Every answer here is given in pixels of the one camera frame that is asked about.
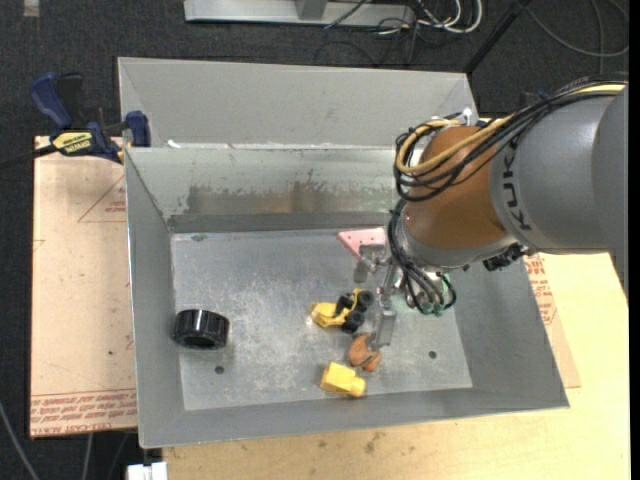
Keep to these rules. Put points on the yellow toy block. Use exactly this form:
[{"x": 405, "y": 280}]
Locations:
[{"x": 341, "y": 380}]

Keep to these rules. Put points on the grey metal bin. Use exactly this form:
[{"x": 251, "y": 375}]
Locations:
[{"x": 280, "y": 288}]

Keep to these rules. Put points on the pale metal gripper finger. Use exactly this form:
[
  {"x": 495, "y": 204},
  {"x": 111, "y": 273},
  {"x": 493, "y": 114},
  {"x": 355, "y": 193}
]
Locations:
[
  {"x": 385, "y": 328},
  {"x": 363, "y": 267}
]

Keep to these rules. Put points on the yellow toy vehicle black wheels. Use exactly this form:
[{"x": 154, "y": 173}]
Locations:
[{"x": 334, "y": 314}]

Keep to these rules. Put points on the brown cardboard board red print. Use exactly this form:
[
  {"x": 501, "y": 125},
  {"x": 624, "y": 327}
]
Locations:
[{"x": 75, "y": 288}]

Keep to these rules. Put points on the pink flat piece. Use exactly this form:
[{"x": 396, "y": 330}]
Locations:
[{"x": 364, "y": 240}]

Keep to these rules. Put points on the orange-brown toy food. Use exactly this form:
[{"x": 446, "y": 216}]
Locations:
[{"x": 359, "y": 352}]

